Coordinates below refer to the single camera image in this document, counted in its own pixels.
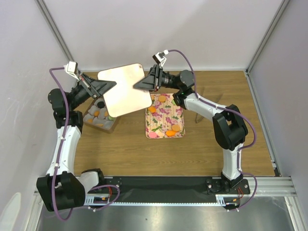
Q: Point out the pink tin lid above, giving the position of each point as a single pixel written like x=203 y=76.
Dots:
x=123 y=98

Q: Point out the black sandwich cookie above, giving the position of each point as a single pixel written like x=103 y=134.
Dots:
x=101 y=104

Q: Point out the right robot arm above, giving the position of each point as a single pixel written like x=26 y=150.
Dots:
x=230 y=129

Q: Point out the grey slotted cable duct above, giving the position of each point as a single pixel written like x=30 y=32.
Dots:
x=98 y=200

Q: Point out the orange swirl cookie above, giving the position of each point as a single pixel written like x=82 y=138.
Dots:
x=152 y=109
x=96 y=113

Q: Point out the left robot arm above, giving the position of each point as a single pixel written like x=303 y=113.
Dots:
x=60 y=189

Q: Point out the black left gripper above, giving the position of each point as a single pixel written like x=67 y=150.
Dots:
x=96 y=87

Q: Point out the floral serving tray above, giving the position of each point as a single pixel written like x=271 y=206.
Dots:
x=166 y=115

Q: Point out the gold cookie tin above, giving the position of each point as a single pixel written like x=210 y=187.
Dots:
x=101 y=118

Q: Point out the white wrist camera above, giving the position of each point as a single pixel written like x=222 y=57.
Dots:
x=160 y=57
x=72 y=70

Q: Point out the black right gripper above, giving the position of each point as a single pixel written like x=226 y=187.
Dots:
x=152 y=82

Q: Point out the pink round cookie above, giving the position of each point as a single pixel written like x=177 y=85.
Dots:
x=152 y=135

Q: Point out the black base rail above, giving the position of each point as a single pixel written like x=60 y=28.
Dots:
x=176 y=186

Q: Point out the metal tongs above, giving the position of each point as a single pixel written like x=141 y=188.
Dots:
x=206 y=103

